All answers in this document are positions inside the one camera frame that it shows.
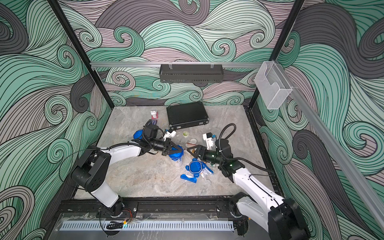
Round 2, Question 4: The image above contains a black hard case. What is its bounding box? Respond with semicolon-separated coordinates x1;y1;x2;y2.
167;102;209;131

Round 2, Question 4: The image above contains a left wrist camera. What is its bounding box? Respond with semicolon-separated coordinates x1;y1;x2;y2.
143;121;177;141

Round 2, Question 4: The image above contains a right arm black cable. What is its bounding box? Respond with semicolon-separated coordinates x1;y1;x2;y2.
217;122;275;175

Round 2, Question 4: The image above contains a toothpaste and brush packet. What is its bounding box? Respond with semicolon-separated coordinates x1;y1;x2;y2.
200;166;214;178

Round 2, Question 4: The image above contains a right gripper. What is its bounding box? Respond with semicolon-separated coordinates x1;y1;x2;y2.
188;145;225;166

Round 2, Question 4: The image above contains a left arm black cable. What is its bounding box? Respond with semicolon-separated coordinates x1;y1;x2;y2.
58;140;145;191

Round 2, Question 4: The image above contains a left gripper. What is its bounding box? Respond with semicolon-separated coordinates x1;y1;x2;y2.
150;140;182;157

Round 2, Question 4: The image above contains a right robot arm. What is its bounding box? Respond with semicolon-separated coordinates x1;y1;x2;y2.
187;145;310;240

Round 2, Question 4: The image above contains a black wall shelf tray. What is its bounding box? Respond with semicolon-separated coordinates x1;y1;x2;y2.
159;64;224;84

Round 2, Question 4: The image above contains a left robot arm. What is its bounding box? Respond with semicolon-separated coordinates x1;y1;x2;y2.
70;138;184;218

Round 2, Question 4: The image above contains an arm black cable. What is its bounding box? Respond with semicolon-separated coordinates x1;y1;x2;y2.
58;140;145;191
217;122;275;175

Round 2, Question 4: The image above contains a small white pink jar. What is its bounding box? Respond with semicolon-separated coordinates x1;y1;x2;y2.
190;139;198;146

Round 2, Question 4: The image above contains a white slotted cable duct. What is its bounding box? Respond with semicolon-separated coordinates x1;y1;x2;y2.
59;221;235;232

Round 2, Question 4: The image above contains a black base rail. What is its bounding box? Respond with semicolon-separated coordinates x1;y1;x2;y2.
59;194;241;219

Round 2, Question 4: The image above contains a blue-lid container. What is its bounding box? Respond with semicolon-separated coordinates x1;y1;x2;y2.
133;130;143;140
169;146;184;167

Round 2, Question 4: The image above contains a clear acrylic wall holder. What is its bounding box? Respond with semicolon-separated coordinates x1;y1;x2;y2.
255;61;292;110

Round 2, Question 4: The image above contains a small pink-capped bottle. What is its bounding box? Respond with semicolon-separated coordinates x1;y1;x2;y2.
151;111;159;120

